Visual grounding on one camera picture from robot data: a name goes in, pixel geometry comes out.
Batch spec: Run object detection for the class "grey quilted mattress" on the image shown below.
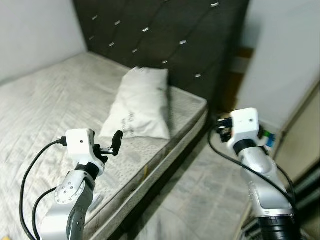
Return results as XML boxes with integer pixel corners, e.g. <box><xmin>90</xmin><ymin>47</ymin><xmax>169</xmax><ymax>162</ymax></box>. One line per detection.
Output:
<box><xmin>0</xmin><ymin>51</ymin><xmax>209</xmax><ymax>240</ymax></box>

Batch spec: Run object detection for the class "dark tufted studded headboard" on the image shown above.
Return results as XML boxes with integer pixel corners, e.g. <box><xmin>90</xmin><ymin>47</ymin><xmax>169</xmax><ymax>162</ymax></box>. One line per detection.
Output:
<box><xmin>72</xmin><ymin>0</ymin><xmax>251</xmax><ymax>115</ymax></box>

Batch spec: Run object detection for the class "small blue green bottle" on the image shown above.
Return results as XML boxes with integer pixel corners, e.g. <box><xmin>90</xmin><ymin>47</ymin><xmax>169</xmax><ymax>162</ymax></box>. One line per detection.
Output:
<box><xmin>262</xmin><ymin>130</ymin><xmax>277</xmax><ymax>149</ymax></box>

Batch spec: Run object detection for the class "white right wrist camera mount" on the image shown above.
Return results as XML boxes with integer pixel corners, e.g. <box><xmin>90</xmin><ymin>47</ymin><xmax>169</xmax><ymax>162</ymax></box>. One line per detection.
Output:
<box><xmin>228</xmin><ymin>107</ymin><xmax>261</xmax><ymax>147</ymax></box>

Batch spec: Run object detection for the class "white printed pillow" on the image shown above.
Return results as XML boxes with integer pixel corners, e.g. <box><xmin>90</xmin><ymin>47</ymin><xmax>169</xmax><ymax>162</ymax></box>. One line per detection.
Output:
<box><xmin>98</xmin><ymin>66</ymin><xmax>172</xmax><ymax>141</ymax></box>

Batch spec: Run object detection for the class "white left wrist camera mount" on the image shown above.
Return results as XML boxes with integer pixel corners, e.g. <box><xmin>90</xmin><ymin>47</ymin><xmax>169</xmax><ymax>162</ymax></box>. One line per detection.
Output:
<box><xmin>64</xmin><ymin>128</ymin><xmax>97</xmax><ymax>169</ymax></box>

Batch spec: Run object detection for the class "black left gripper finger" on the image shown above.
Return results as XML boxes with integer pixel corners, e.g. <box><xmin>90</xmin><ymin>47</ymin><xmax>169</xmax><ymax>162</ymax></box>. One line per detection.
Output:
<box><xmin>111</xmin><ymin>130</ymin><xmax>124</xmax><ymax>157</ymax></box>

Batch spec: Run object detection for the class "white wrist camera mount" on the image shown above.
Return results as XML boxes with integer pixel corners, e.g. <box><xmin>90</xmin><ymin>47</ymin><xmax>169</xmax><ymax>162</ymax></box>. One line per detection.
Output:
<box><xmin>228</xmin><ymin>107</ymin><xmax>261</xmax><ymax>147</ymax></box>
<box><xmin>64</xmin><ymin>128</ymin><xmax>97</xmax><ymax>169</ymax></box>

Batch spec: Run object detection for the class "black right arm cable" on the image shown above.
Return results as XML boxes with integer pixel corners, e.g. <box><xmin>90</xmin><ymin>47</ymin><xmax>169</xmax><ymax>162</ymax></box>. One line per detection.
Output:
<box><xmin>207</xmin><ymin>118</ymin><xmax>300</xmax><ymax>216</ymax></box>

